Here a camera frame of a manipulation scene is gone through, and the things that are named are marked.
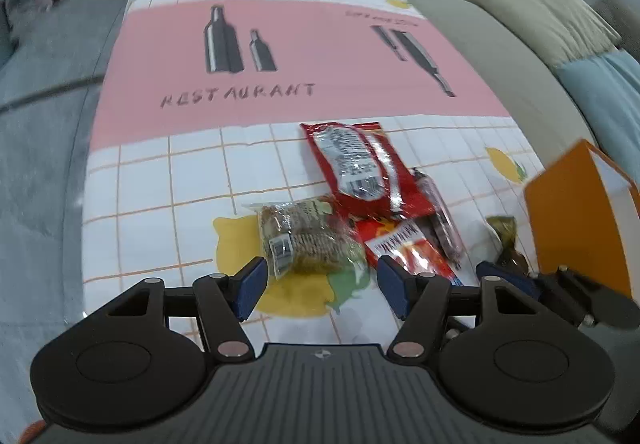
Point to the red sausage stick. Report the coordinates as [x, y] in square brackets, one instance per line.
[446, 232]

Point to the pink white checked tablecloth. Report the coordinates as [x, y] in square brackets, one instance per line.
[201, 115]

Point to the orange round stool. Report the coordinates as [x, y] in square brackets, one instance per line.
[32, 432]

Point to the light blue cushion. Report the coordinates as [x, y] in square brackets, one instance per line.
[605, 88]

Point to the beige sofa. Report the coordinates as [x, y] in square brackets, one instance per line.
[528, 88]

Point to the brown nut bar pack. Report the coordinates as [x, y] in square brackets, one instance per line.
[308, 236]

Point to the grey patterned cushion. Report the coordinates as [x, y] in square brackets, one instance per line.
[625, 19]

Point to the large red snack bag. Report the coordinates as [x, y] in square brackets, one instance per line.
[365, 173]

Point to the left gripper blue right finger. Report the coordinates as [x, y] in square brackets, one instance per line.
[396, 285]

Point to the beige cushion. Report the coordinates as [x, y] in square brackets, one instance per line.
[558, 31]

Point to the orange paper box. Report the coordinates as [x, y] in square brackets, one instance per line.
[584, 214]

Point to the small red snack packet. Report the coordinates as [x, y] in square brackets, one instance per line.
[411, 243]

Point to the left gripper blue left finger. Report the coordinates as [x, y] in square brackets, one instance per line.
[247, 286]

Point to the dark candy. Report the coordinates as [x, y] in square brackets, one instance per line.
[509, 257]

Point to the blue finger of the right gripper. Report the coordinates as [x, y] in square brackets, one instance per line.
[522, 282]

